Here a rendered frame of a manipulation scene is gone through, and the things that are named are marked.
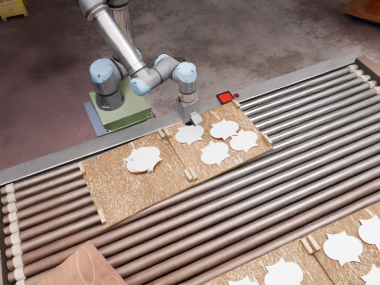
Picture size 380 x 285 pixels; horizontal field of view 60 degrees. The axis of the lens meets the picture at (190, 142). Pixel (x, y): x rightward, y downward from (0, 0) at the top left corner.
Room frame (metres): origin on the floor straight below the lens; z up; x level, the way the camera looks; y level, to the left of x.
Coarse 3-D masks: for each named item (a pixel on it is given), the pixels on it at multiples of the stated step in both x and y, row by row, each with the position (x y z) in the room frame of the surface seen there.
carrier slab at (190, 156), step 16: (208, 112) 1.14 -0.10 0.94; (224, 112) 1.13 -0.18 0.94; (240, 112) 1.13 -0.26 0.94; (176, 128) 1.04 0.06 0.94; (208, 128) 1.03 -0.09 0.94; (240, 128) 1.02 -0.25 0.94; (256, 128) 1.02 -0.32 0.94; (176, 144) 0.94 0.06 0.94; (192, 144) 0.94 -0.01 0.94; (208, 144) 0.93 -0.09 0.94; (192, 160) 0.85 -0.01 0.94; (224, 160) 0.84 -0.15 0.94; (240, 160) 0.84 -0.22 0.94; (208, 176) 0.76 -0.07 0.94
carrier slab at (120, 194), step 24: (144, 144) 0.95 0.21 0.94; (168, 144) 0.95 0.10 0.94; (96, 168) 0.83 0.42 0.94; (120, 168) 0.83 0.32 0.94; (168, 168) 0.81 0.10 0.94; (96, 192) 0.71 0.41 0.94; (120, 192) 0.70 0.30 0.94; (144, 192) 0.70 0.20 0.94; (168, 192) 0.69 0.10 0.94; (120, 216) 0.59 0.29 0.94
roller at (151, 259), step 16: (368, 160) 0.81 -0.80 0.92; (336, 176) 0.74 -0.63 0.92; (304, 192) 0.67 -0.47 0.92; (256, 208) 0.61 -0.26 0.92; (272, 208) 0.60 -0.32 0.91; (224, 224) 0.54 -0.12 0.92; (240, 224) 0.54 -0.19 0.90; (192, 240) 0.48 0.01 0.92; (144, 256) 0.43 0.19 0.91; (160, 256) 0.43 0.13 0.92; (128, 272) 0.38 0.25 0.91
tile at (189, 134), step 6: (186, 126) 1.05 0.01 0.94; (192, 126) 1.04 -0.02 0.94; (198, 126) 1.04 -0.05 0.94; (180, 132) 1.01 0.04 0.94; (186, 132) 1.01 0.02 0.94; (192, 132) 1.00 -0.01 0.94; (198, 132) 1.00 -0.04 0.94; (180, 138) 0.97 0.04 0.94; (186, 138) 0.97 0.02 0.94; (192, 138) 0.97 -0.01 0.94; (198, 138) 0.97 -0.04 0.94
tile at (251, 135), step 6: (240, 132) 0.99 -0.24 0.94; (246, 132) 0.99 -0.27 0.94; (252, 132) 0.99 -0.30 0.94; (234, 138) 0.96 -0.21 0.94; (240, 138) 0.96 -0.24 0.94; (246, 138) 0.95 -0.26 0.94; (252, 138) 0.95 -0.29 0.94; (234, 144) 0.92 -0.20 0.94; (240, 144) 0.92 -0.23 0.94; (246, 144) 0.92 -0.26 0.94; (252, 144) 0.92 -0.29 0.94; (240, 150) 0.89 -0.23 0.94; (246, 150) 0.88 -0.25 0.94
